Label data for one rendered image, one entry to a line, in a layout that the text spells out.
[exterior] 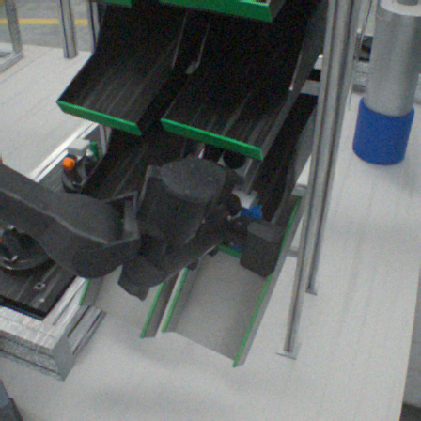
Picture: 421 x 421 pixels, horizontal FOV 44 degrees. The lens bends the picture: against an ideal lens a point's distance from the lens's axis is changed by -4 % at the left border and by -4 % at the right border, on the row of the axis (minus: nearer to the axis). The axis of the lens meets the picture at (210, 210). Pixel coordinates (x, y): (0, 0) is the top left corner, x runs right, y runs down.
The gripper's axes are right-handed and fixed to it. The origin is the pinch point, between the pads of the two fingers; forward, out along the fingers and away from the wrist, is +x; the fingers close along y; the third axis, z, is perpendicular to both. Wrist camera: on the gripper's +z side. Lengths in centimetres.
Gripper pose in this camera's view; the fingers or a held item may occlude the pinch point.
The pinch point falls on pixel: (231, 209)
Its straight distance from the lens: 68.5
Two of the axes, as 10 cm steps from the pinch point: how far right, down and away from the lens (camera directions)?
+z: 1.7, -8.7, -4.7
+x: 5.5, -3.1, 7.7
